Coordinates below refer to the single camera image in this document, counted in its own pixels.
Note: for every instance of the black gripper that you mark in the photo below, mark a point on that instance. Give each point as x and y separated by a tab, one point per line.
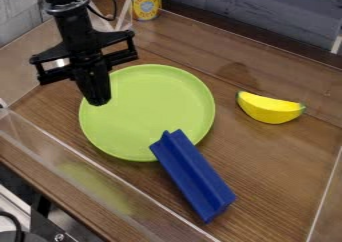
86	54

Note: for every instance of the blue T-shaped block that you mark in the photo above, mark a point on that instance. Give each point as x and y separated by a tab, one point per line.
197	179

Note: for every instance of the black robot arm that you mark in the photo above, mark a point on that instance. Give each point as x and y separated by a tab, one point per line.
86	54

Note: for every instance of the green round plate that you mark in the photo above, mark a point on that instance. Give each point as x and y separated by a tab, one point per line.
157	98

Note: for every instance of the yellow labelled tin can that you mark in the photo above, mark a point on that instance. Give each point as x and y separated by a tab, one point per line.
146	9

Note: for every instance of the yellow banana toy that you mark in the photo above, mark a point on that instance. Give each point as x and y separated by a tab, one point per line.
269	110

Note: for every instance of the clear acrylic triangle bracket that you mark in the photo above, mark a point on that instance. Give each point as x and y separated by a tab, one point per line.
106	23

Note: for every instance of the clear acrylic front wall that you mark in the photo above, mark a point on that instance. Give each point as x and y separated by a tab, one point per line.
114	209

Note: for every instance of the black metal table frame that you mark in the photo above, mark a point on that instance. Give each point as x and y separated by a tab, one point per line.
42	226

